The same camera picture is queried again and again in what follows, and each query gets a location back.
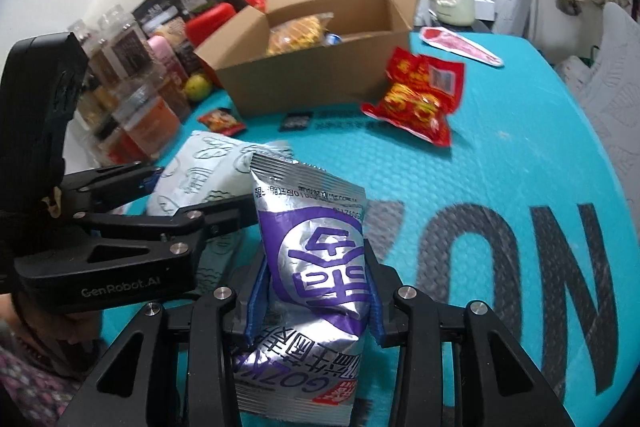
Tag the yellow green fruit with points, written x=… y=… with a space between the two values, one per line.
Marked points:
x=197 y=87

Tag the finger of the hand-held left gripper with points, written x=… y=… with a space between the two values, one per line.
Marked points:
x=115 y=187
x=220 y=217

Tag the person's left hand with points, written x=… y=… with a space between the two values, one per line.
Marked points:
x=55 y=337

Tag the large red snack bag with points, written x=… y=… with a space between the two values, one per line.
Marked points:
x=415 y=97

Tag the white printed bread packet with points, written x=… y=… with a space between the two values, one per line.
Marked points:
x=210 y=167

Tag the teal bubble mat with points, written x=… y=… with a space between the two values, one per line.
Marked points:
x=500 y=167

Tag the pink bottle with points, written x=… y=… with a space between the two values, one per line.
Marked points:
x=165 y=57

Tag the small red snack packet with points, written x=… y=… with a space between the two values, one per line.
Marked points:
x=222 y=121

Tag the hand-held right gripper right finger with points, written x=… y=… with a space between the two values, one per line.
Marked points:
x=379 y=307

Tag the red canister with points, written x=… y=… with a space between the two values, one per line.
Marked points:
x=210 y=23

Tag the small blue wrapped snack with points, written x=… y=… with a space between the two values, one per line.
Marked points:
x=333 y=38

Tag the silver purple snack bag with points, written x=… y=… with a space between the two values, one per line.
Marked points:
x=315 y=247

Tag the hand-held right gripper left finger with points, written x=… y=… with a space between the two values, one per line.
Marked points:
x=257 y=299

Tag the brown cardboard box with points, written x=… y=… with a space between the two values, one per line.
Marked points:
x=310 y=77

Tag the group of clear plastic jars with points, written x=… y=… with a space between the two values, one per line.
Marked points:
x=145 y=117

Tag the white quilted chair cover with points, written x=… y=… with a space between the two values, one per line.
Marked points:
x=610 y=97

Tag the clear packet of waffle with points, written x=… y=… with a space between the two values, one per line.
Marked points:
x=297 y=34

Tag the red white flat packet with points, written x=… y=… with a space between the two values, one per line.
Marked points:
x=460 y=44

